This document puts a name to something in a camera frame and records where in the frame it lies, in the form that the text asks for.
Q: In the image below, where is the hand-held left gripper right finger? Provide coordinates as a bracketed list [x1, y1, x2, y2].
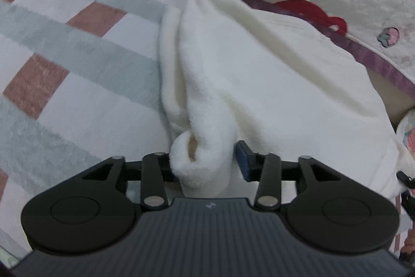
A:
[234, 139, 342, 212]

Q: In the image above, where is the white fleece jacket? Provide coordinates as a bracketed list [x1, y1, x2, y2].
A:
[159, 0, 409, 200]

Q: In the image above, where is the tan bed base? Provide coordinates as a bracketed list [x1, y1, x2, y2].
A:
[366, 67, 415, 131]

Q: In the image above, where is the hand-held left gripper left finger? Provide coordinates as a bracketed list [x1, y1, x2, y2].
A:
[82, 151, 179, 212]

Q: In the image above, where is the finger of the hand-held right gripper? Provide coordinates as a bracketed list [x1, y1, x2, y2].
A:
[396, 169, 415, 216]

